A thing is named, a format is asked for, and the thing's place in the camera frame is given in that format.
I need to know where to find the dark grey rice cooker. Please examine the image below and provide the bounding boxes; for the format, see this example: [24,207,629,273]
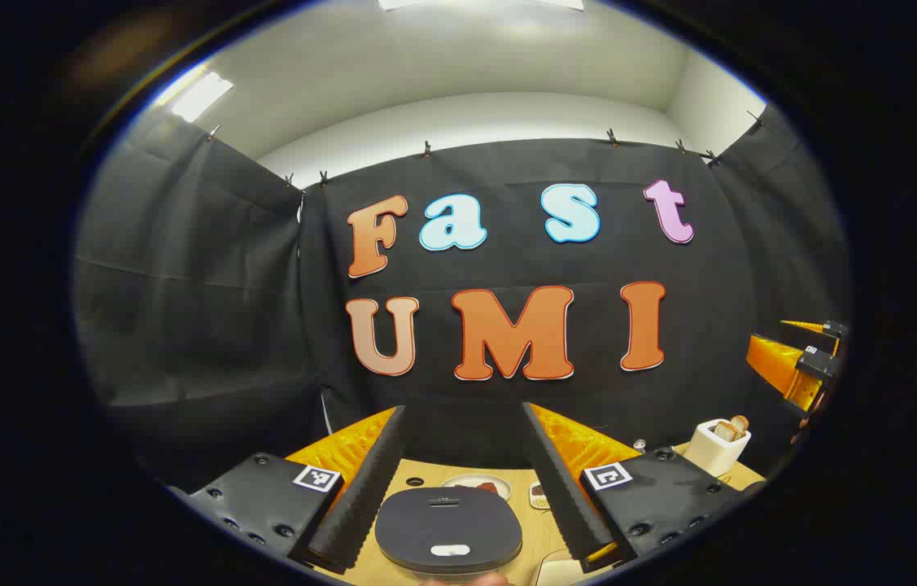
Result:
[374,486,523,583]

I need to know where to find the ceiling light panel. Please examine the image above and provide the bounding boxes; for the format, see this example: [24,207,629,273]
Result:
[172,72,234,123]

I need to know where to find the white container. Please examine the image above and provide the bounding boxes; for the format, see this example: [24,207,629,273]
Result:
[535,549,589,586]

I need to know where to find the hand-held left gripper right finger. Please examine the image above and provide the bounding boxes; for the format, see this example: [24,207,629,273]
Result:
[522,401,766,575]

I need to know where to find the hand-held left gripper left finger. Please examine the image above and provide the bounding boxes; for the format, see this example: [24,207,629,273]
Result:
[168,405,408,575]

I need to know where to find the round white plate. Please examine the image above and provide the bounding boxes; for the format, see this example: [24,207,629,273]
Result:
[440,474,513,501]

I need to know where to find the black backdrop cloth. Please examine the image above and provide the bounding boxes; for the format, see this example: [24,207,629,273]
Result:
[72,106,854,489]

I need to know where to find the white toaster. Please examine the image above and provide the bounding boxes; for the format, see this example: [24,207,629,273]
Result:
[683,419,752,478]

